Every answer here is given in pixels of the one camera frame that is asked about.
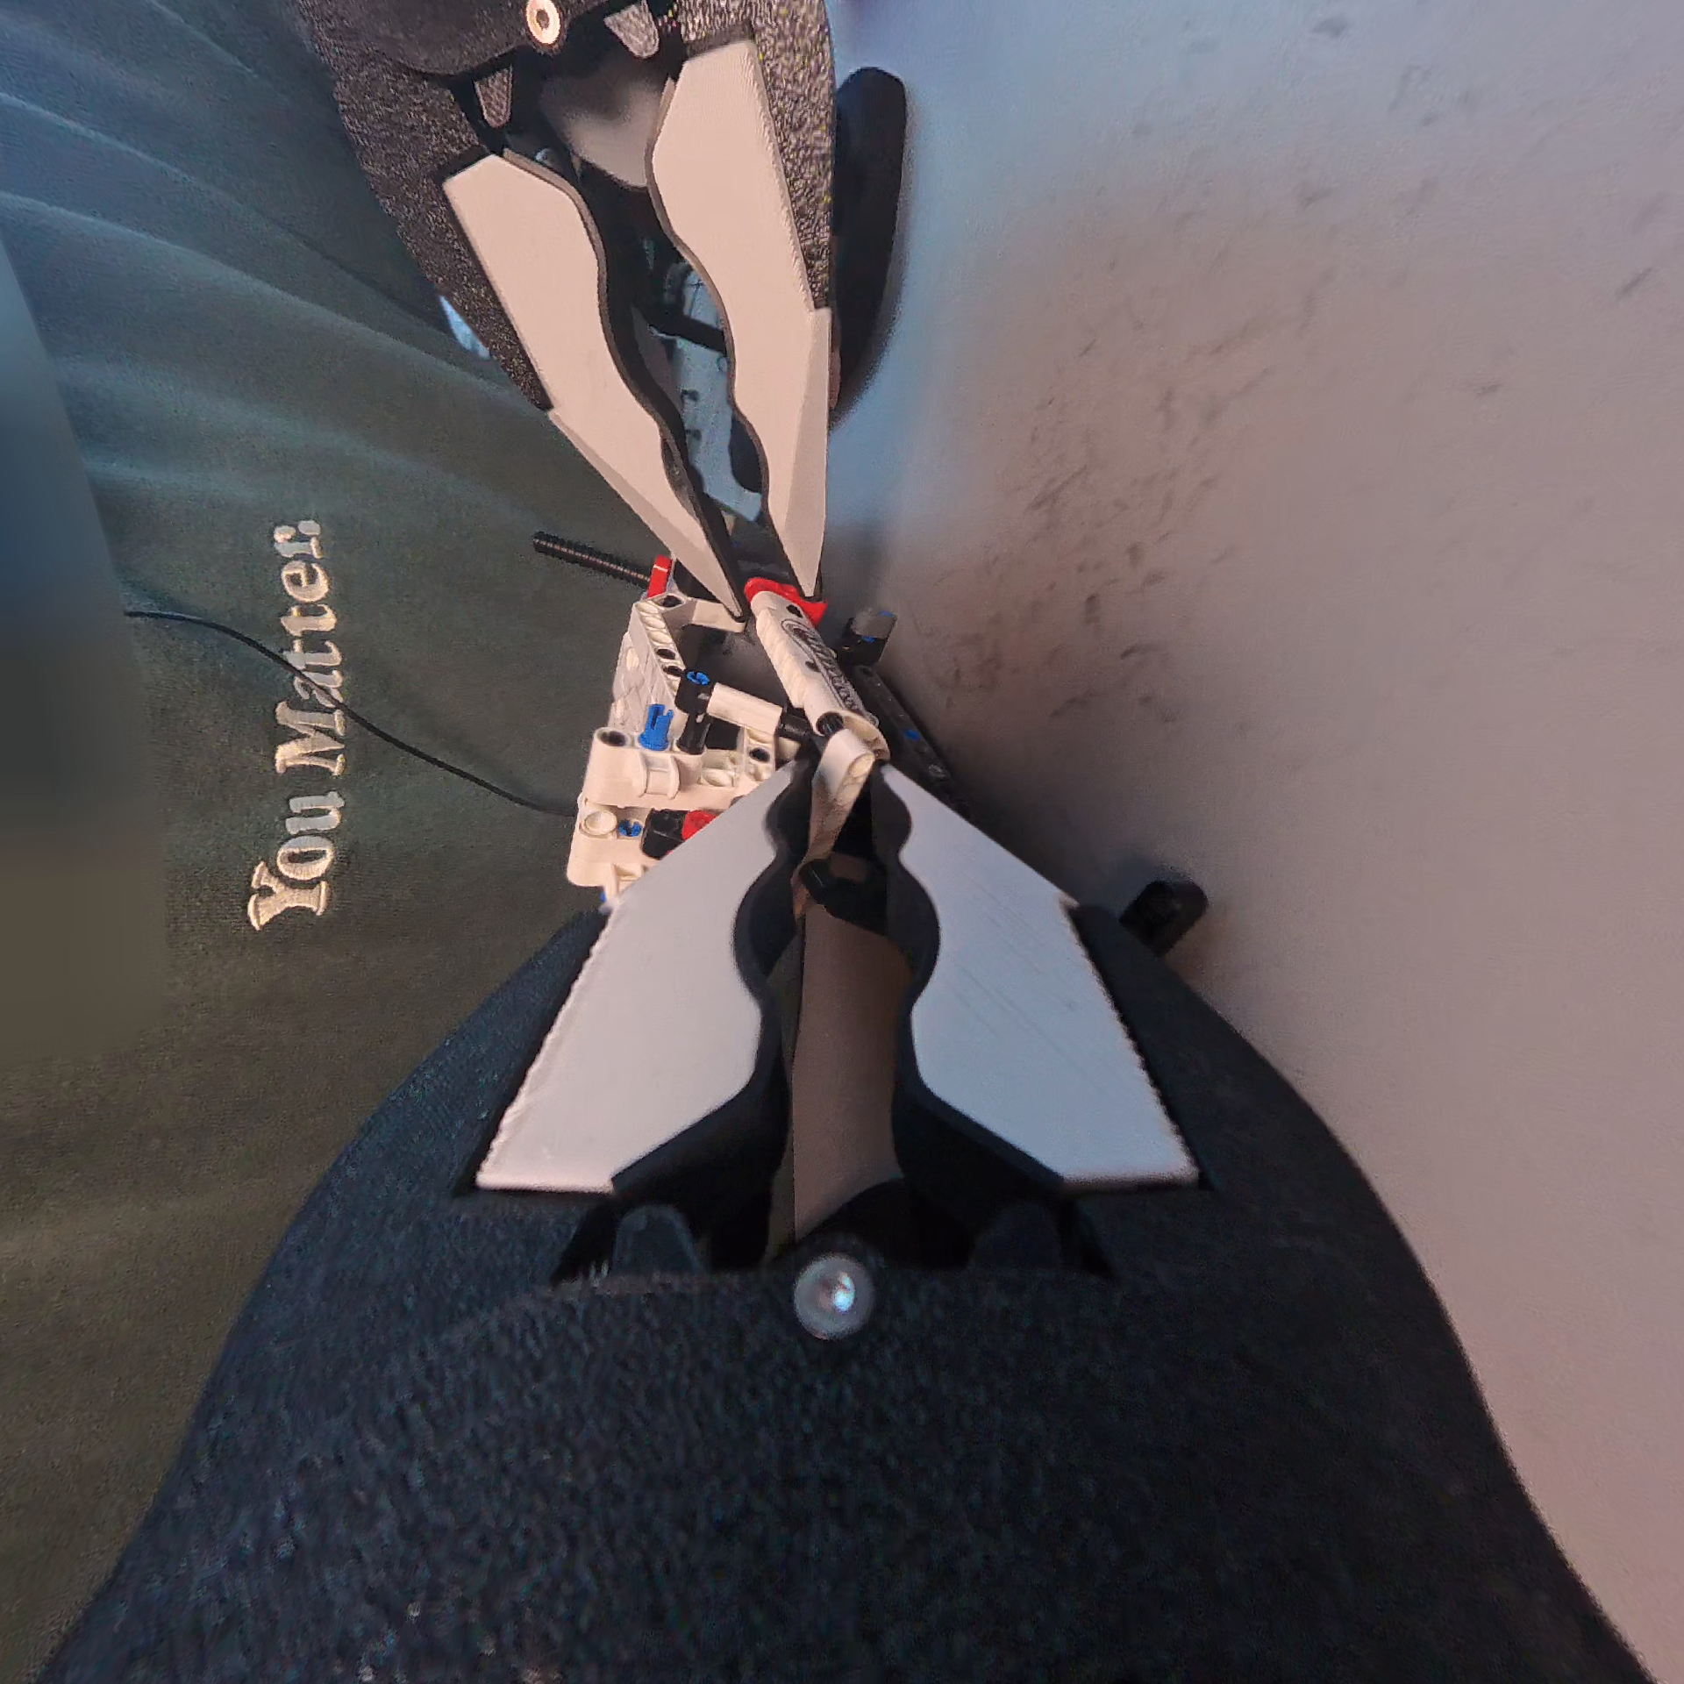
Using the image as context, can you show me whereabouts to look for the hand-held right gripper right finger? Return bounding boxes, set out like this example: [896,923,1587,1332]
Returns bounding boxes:
[874,769,1201,1191]

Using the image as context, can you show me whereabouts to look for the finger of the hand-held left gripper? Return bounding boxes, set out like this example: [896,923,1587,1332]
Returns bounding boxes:
[651,40,838,594]
[443,154,726,606]

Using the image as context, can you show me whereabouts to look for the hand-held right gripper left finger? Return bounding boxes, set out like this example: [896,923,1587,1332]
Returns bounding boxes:
[480,776,792,1191]

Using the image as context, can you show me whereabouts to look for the brick-built truck model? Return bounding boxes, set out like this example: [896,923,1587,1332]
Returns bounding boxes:
[534,526,1213,963]

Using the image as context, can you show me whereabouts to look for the person's torso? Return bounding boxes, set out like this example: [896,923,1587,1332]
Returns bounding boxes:
[0,0,690,1684]

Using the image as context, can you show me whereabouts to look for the black drawstring cord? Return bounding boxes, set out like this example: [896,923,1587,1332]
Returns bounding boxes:
[126,610,568,805]

